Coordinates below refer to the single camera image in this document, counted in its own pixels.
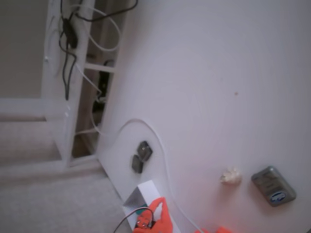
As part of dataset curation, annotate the small white bear figurine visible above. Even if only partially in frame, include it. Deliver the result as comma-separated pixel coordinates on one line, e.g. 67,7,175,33
220,166,243,185

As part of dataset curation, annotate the thin gripper servo wire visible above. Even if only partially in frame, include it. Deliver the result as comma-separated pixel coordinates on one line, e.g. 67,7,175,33
113,206,155,233

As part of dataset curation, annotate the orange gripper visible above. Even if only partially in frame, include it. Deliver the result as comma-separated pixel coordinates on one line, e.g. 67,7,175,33
133,197,174,233

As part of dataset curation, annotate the grey metal tin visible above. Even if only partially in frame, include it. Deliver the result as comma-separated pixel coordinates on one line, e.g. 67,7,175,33
251,166,297,207

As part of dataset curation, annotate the looped white cable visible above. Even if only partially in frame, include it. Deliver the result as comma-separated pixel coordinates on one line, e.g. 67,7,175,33
72,3,121,53

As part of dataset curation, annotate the thin black cable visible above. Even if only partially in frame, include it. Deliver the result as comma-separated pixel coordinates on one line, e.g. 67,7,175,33
74,0,139,23

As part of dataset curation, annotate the black cable with inline block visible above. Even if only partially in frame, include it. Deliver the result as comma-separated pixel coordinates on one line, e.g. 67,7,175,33
58,0,80,101

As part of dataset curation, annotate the white metal rack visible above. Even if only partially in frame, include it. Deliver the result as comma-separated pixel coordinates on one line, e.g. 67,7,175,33
41,0,122,168

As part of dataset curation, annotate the small black plastic case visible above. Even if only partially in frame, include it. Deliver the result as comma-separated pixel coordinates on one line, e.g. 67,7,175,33
137,140,154,162
131,154,144,174

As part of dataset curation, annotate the white cardboard bin box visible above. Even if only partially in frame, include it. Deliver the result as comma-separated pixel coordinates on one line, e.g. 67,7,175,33
122,181,182,233

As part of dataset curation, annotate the long white usb cable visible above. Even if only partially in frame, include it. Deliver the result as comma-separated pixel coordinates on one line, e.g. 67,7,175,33
92,118,204,233

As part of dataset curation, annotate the thin white cable with plug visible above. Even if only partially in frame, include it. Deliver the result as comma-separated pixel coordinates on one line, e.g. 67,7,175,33
74,62,107,103

